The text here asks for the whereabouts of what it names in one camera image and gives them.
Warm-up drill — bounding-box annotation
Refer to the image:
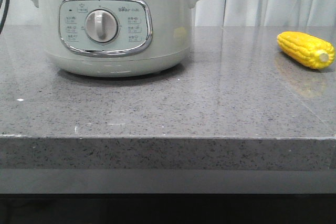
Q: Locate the yellow corn cob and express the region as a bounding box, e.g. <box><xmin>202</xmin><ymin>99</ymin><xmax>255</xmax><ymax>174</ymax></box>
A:
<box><xmin>277</xmin><ymin>31</ymin><xmax>335</xmax><ymax>69</ymax></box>

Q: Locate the pale green electric pot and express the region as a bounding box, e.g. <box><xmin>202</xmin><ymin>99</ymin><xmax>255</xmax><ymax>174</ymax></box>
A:
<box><xmin>31</xmin><ymin>0</ymin><xmax>199</xmax><ymax>77</ymax></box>

